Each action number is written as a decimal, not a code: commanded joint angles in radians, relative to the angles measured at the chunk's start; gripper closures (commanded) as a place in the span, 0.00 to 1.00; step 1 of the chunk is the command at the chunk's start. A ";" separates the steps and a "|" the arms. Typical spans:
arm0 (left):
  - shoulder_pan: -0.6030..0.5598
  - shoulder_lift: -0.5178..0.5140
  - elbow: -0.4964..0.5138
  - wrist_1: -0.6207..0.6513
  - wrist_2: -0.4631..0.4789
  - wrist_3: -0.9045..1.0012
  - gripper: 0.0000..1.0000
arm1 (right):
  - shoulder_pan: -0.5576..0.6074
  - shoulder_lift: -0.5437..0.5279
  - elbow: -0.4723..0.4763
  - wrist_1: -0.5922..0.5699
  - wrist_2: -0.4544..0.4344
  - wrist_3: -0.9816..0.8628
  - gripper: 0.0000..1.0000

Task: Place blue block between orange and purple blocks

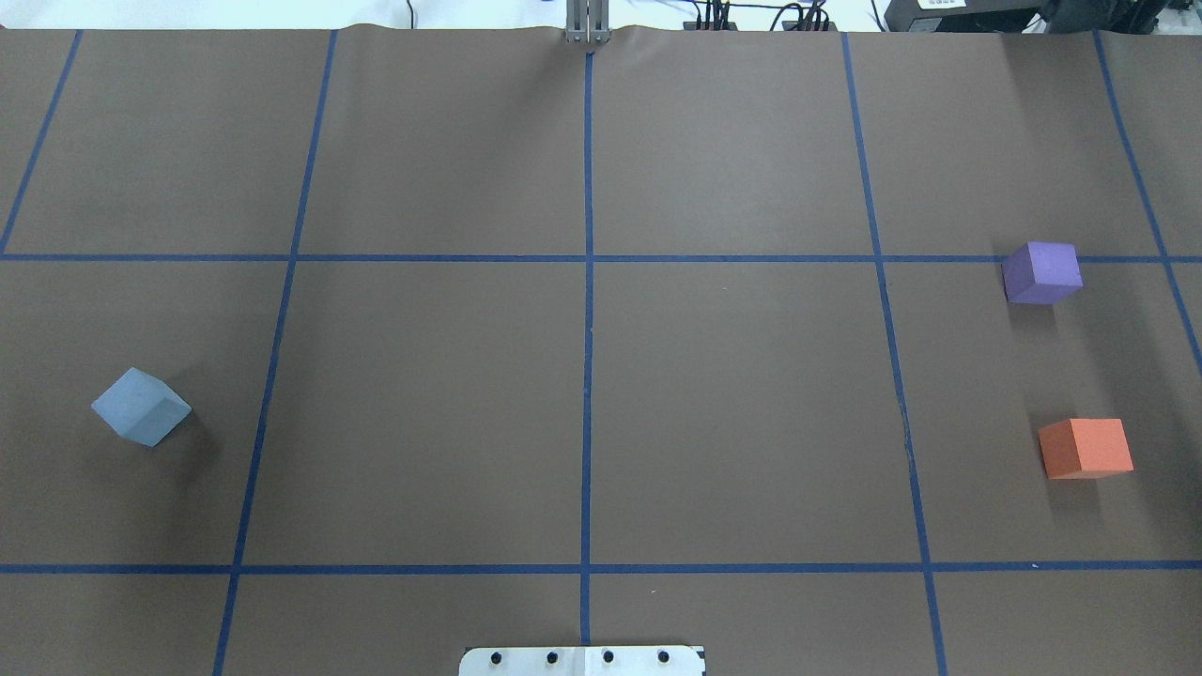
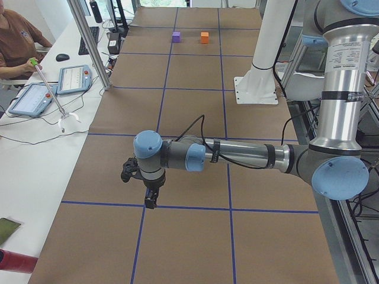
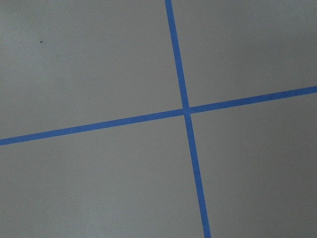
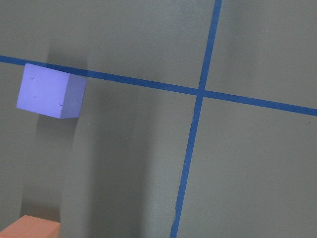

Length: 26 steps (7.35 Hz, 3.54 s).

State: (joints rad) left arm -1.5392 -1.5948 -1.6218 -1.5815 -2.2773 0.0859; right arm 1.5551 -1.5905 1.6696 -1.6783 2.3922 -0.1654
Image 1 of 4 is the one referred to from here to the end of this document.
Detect purple foam block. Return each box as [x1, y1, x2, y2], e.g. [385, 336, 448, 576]
[1001, 242, 1085, 306]

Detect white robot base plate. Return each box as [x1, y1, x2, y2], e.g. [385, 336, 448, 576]
[458, 645, 707, 675]

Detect grey aluminium frame post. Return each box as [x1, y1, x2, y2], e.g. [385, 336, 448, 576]
[565, 0, 612, 46]

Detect light blue foam block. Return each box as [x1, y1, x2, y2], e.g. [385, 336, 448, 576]
[91, 367, 194, 447]

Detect orange foam block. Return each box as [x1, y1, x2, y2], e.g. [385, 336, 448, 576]
[1036, 419, 1133, 481]

